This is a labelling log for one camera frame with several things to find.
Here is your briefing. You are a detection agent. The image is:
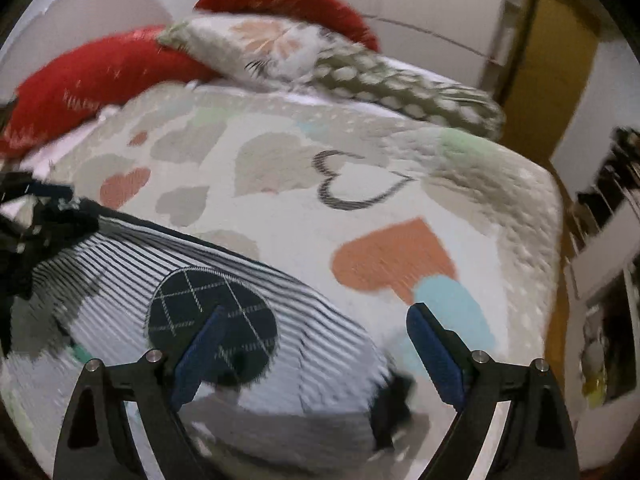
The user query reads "yellow wooden door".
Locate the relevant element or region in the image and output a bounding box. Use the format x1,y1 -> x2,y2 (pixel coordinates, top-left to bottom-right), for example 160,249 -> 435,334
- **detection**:
492,0 -> 601,161

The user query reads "striped shirt with navy patch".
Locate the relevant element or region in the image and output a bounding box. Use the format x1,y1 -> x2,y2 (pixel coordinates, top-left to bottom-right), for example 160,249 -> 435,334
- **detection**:
0,195 -> 416,461

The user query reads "red pillow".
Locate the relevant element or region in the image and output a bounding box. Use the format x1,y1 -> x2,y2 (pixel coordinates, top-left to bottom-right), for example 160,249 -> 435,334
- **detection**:
0,25 -> 221,158
194,0 -> 381,52

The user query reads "floral dotted pillow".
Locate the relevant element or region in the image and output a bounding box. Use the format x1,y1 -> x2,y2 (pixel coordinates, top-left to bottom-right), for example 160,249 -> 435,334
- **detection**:
157,12 -> 506,141

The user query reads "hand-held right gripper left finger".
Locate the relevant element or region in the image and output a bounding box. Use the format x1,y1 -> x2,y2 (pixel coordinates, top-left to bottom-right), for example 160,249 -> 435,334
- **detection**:
53,305 -> 230,480

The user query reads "white shelf unit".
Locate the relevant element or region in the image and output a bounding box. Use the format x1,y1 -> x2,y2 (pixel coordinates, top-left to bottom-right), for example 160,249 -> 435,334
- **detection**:
562,127 -> 640,411

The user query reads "white headboard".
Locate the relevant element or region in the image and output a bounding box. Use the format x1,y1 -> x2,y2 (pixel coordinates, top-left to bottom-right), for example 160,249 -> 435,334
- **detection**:
0,0 -> 173,56

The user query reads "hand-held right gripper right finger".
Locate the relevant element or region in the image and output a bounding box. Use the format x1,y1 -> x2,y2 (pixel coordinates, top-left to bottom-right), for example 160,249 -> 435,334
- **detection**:
406,303 -> 581,480

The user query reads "heart print bed blanket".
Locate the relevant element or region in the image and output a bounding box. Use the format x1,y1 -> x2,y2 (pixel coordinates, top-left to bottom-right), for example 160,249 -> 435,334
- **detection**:
0,82 -> 563,480

